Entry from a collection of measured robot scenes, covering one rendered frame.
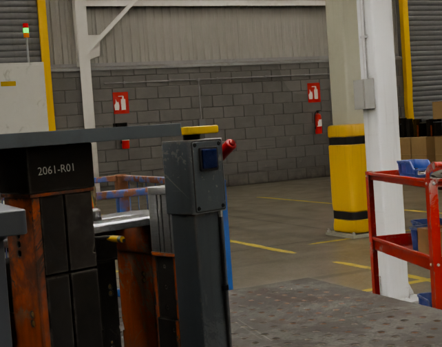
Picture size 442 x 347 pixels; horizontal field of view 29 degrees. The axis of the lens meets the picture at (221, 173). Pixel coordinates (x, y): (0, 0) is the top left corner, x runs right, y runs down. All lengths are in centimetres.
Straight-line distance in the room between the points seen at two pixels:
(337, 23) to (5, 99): 355
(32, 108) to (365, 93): 498
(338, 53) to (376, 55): 328
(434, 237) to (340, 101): 526
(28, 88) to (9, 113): 35
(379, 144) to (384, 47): 59
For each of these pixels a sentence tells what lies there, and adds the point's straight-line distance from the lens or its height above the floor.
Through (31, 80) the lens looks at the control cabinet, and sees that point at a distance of 953.
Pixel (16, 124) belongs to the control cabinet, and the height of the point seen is 135.
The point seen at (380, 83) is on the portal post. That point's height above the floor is 136.
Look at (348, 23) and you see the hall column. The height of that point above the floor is 208.
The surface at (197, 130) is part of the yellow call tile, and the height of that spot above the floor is 115.
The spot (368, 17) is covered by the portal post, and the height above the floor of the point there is 176.
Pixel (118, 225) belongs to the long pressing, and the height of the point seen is 100.
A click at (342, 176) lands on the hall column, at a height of 60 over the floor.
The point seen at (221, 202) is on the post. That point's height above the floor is 104.
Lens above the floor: 115
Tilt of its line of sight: 3 degrees down
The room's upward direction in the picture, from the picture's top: 4 degrees counter-clockwise
